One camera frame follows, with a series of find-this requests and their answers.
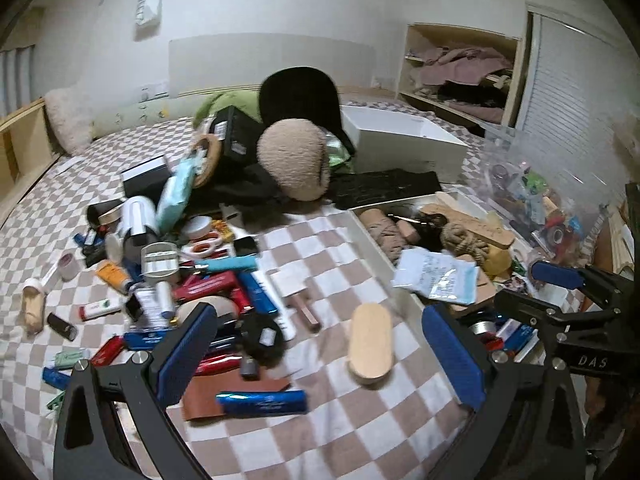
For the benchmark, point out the grey tape roll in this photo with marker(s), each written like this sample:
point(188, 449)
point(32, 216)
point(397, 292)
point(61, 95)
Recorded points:
point(196, 227)

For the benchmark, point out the orange snack pack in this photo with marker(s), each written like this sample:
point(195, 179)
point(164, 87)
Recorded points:
point(223, 230)

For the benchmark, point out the clear plastic bin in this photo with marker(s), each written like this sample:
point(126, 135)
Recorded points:
point(560, 195)

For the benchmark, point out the beige fluffy earmuffs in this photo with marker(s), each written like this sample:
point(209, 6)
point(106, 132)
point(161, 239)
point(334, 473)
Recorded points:
point(292, 160)

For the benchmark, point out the small wooden brush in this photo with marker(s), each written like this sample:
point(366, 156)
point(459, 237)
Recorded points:
point(34, 310)

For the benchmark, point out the white cylinder device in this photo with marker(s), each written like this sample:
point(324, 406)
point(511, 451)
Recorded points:
point(137, 215)

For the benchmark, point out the fluffy white pillow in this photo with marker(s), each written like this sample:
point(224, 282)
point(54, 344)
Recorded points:
point(70, 120)

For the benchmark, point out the red white tape roll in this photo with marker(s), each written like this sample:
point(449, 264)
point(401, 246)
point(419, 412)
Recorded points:
point(200, 247)

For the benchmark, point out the white comb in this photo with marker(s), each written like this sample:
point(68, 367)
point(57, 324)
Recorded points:
point(286, 327)

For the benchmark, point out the white wall paper bag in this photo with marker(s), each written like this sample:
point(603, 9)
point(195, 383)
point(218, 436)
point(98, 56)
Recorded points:
point(149, 2)

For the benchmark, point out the dark folded clothes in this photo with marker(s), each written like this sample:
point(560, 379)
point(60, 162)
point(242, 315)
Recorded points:
point(465, 94)

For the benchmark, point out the black keyboard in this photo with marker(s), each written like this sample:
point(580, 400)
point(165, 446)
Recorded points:
point(385, 187)

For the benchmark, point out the orange tube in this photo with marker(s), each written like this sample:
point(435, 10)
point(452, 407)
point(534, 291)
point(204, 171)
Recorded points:
point(112, 276)

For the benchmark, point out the black glasses case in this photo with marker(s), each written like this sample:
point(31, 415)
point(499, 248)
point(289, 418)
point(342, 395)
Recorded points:
point(102, 212)

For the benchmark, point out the black round puck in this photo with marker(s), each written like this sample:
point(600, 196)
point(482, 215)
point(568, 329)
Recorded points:
point(262, 337)

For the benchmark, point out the white bottle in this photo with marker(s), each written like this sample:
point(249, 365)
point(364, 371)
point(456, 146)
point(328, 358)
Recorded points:
point(152, 305)

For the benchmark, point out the light blue plastic package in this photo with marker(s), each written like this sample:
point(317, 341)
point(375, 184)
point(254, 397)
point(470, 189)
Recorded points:
point(435, 275)

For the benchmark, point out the white storage container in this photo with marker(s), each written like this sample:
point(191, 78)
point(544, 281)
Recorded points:
point(370, 245)

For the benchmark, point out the white headboard panel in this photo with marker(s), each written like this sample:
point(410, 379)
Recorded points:
point(270, 65)

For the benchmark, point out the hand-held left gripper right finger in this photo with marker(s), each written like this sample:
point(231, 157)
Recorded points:
point(452, 355)

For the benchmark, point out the red lighter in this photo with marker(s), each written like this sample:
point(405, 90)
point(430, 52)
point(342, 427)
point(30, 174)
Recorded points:
point(107, 350)

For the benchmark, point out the white card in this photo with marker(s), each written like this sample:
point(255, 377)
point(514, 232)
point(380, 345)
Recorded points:
point(287, 280)

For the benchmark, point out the wooden closet shelf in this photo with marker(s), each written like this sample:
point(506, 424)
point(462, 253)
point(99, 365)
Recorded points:
point(512, 85)

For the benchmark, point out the teal tissue pack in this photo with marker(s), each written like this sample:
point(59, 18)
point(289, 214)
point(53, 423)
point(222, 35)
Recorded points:
point(175, 195)

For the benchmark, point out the pile of pink clothes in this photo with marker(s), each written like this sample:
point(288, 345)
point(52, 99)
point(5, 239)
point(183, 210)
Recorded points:
point(460, 65)

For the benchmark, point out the tan twine bundle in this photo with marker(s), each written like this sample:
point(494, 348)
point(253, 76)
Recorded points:
point(382, 235)

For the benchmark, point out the white lip balm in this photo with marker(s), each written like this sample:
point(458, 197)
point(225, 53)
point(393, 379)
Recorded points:
point(100, 309)

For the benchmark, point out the grey soap box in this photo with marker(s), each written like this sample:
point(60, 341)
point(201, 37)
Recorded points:
point(160, 265)

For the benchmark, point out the black lighter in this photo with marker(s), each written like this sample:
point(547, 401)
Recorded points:
point(62, 326)

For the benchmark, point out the teal pen case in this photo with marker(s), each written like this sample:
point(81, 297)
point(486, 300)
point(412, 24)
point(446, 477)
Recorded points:
point(227, 264)

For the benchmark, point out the dark box with white lid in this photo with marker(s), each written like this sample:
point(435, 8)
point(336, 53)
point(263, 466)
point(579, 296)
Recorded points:
point(145, 177)

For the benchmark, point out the shiny blue tube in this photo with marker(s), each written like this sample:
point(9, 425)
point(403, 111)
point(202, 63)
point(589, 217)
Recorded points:
point(262, 402)

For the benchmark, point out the grey curtain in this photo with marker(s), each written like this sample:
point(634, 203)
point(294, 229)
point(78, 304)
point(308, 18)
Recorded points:
point(15, 80)

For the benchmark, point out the tan cork piece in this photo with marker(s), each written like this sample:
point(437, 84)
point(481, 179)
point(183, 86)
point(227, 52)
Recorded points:
point(409, 232)

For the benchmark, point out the pale green bed bumper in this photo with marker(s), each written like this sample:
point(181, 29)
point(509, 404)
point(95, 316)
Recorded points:
point(145, 115)

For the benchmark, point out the black cap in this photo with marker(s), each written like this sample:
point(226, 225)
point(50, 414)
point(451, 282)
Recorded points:
point(300, 95)

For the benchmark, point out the green clip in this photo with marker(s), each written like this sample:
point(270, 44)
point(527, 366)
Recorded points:
point(55, 401)

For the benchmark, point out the tan leather insole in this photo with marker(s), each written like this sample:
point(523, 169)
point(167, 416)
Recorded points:
point(480, 227)

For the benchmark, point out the glossy red tube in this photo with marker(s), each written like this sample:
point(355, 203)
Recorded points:
point(220, 364)

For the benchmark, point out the green plush cloth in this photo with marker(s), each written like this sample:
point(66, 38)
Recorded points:
point(235, 102)

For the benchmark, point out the brown lipstick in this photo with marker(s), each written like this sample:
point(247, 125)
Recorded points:
point(304, 312)

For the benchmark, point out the white louvre door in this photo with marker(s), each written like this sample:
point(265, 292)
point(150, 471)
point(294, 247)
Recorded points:
point(570, 80)

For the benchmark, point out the empty white box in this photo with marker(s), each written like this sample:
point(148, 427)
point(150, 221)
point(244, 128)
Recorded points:
point(400, 145)

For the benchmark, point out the pale wooden spatula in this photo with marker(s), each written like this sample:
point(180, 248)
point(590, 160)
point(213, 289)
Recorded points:
point(457, 202)

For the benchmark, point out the wooden side shelf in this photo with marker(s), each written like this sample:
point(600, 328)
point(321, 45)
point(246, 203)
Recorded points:
point(25, 145)

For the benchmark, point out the mint green lighter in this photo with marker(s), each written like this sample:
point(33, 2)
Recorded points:
point(72, 358)

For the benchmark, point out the slim blue tube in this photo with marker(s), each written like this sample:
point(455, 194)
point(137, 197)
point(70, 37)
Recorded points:
point(522, 337)

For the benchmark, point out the dark blue tube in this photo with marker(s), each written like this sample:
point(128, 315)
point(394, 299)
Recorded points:
point(259, 292)

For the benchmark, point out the oval wooden brush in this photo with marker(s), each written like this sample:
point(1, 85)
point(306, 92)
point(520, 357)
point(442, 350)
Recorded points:
point(371, 342)

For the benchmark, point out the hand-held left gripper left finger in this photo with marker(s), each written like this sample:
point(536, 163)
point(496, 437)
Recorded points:
point(187, 355)

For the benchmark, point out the black square case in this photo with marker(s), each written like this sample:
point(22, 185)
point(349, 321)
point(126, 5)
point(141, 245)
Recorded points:
point(246, 246)

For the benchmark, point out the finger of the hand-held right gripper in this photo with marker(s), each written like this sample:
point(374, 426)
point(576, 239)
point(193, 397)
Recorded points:
point(520, 305)
point(552, 274)

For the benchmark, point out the brown leather piece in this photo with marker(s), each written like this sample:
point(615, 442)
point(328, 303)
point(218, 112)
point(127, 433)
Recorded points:
point(205, 395)

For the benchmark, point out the blue lighter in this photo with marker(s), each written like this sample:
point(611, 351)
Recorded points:
point(56, 379)

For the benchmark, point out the beige round stone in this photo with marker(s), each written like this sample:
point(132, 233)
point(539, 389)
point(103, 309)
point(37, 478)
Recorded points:
point(220, 307)

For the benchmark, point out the black carton box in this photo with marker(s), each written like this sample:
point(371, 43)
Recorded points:
point(240, 132)

